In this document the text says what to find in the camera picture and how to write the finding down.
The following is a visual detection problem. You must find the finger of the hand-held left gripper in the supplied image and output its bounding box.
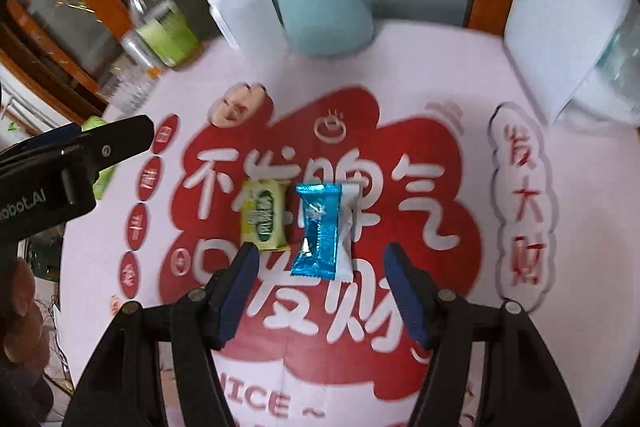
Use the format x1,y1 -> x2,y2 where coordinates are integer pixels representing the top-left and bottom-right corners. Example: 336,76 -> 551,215
59,114 -> 156,206

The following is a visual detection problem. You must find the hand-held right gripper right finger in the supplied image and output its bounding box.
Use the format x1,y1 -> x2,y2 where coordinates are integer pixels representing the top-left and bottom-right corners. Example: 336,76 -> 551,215
382,242 -> 583,427

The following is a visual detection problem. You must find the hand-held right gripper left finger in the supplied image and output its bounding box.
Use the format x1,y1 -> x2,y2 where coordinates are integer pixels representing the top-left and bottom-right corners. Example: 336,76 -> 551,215
62,241 -> 261,427

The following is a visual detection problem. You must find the shiny blue snack packet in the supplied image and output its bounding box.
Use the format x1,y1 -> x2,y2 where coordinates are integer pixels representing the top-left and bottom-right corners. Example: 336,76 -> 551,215
290,183 -> 362,282

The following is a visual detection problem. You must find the person's left hand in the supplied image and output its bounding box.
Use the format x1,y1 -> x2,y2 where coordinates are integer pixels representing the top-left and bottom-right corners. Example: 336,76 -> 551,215
0,257 -> 51,365

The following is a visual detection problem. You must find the green wet wipes pack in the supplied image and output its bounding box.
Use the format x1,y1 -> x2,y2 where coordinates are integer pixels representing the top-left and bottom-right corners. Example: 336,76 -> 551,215
80,116 -> 118,202

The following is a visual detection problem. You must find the clear glass cup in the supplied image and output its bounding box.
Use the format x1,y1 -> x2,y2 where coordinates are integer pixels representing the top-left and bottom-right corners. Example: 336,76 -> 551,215
96,53 -> 163,115

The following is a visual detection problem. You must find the green yellow snack packet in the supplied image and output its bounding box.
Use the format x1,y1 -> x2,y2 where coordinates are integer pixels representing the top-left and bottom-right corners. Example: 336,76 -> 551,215
239,181 -> 292,253

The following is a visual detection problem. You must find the green label glass bottle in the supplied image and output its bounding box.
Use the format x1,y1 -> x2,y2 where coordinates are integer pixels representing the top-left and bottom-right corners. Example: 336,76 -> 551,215
126,0 -> 205,68

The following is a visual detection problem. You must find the pink printed tablecloth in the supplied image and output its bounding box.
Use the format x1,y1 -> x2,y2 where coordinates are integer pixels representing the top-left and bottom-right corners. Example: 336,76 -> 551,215
52,19 -> 640,427

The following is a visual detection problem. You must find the white wash bottle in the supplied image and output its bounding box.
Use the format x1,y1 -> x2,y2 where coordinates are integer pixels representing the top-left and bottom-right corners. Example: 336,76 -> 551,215
165,0 -> 292,54

